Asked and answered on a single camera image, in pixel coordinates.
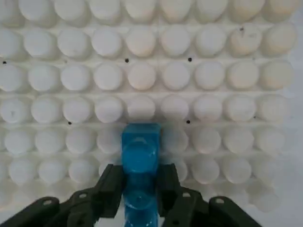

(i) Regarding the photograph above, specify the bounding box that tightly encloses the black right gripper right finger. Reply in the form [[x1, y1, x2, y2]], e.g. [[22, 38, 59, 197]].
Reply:
[[157, 163, 263, 227]]

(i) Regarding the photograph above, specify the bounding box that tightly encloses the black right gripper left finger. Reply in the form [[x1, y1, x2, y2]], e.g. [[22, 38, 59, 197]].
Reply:
[[0, 163, 125, 227]]

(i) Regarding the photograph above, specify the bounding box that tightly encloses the blue three-stud block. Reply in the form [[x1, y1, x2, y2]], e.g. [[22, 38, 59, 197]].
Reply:
[[121, 122, 163, 227]]

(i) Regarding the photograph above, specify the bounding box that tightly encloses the white studded baseplate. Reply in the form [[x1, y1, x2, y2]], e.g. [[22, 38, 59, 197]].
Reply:
[[0, 0, 300, 227]]

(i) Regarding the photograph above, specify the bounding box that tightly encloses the white flat board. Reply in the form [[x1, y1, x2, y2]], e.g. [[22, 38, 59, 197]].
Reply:
[[276, 7, 303, 227]]

